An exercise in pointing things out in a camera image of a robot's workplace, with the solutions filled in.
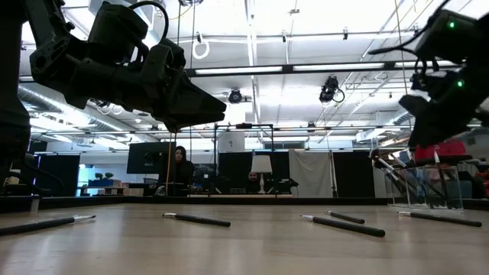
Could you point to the black stand frame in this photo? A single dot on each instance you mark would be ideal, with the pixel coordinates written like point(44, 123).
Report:
point(244, 125)

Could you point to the white hanging sheet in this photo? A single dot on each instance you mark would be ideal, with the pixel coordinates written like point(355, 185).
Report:
point(311, 175)

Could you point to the black ceiling camera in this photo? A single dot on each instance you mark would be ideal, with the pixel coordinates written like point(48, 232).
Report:
point(235, 96)
point(330, 89)

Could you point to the person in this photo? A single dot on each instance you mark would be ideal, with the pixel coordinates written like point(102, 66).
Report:
point(183, 168)
point(252, 179)

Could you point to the black curtain panel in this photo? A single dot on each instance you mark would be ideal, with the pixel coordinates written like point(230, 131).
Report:
point(237, 168)
point(61, 172)
point(353, 175)

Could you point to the clear acrylic pen holder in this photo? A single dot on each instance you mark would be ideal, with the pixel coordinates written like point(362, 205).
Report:
point(405, 191)

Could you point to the black television screen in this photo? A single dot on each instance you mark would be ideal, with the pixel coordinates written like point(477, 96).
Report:
point(149, 158)

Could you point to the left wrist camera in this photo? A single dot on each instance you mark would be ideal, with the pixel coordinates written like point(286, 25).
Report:
point(161, 61)

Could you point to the black aluminium table frame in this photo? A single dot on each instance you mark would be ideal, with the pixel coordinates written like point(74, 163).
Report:
point(229, 200)

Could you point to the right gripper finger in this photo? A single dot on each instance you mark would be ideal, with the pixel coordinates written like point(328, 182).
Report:
point(435, 124)

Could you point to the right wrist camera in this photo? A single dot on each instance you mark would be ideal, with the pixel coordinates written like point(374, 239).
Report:
point(420, 80)

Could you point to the white lamp with white stem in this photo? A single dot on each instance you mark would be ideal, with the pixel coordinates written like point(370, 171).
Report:
point(261, 164)

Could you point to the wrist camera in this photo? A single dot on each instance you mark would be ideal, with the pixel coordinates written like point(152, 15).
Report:
point(420, 80)
point(161, 61)

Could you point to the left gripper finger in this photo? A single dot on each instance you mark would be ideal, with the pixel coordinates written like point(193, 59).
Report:
point(198, 97)
point(195, 121)

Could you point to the black brush with wide head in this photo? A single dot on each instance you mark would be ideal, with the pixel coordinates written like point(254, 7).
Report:
point(376, 153)

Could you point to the red bag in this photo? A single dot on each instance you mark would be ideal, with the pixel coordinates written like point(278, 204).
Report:
point(447, 151)

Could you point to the clear plastic container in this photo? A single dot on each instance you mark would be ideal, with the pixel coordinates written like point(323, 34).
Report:
point(456, 183)

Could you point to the white sign board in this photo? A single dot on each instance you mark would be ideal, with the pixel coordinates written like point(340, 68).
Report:
point(231, 143)

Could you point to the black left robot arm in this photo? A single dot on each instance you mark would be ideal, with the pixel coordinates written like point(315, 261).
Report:
point(57, 68)

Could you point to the blue box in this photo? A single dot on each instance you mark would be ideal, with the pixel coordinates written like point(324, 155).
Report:
point(105, 183)

